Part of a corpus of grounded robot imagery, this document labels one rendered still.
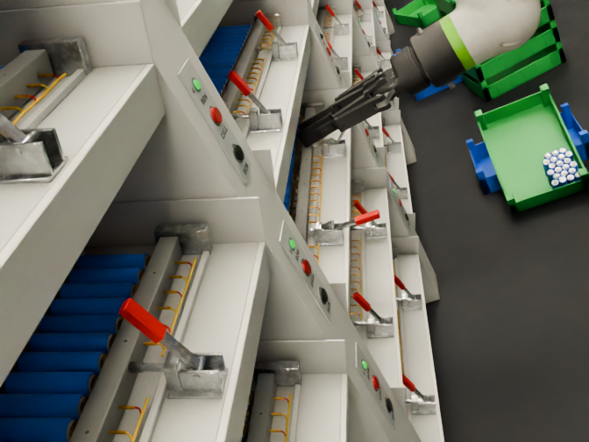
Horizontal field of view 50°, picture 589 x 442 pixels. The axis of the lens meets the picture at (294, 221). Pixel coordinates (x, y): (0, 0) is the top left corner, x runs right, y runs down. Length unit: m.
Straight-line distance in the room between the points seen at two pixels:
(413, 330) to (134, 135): 0.91
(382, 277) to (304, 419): 0.50
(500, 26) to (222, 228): 0.58
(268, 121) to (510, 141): 1.14
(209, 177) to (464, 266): 1.14
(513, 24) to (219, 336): 0.69
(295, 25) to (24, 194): 0.92
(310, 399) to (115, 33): 0.41
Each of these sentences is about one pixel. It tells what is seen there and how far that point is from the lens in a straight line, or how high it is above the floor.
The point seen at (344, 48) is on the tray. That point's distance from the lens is 1.67.
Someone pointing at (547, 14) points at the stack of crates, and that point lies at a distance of 2.36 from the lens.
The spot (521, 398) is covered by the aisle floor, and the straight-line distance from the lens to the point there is 1.33.
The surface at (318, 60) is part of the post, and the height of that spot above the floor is 0.66.
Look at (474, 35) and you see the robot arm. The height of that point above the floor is 0.67.
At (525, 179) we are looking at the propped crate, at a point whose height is 0.04.
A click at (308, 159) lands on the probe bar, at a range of 1.08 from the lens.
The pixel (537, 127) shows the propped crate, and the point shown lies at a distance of 1.87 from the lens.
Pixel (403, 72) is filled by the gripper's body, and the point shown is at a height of 0.65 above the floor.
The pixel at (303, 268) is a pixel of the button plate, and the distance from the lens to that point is 0.68.
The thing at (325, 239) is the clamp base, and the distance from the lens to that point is 0.90.
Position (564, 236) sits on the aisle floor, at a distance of 1.64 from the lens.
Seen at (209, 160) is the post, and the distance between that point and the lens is 0.57.
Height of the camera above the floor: 1.02
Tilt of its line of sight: 28 degrees down
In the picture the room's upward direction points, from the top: 30 degrees counter-clockwise
